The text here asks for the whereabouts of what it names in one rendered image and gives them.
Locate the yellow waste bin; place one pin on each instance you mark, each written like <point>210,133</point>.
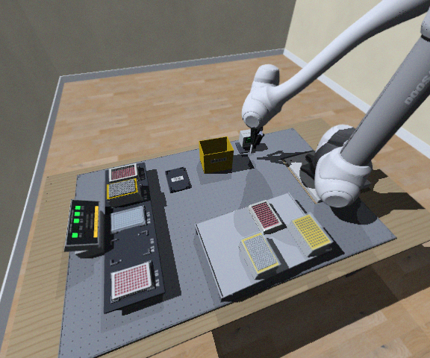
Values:
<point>216,154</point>

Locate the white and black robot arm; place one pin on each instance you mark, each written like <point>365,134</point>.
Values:
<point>340,176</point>

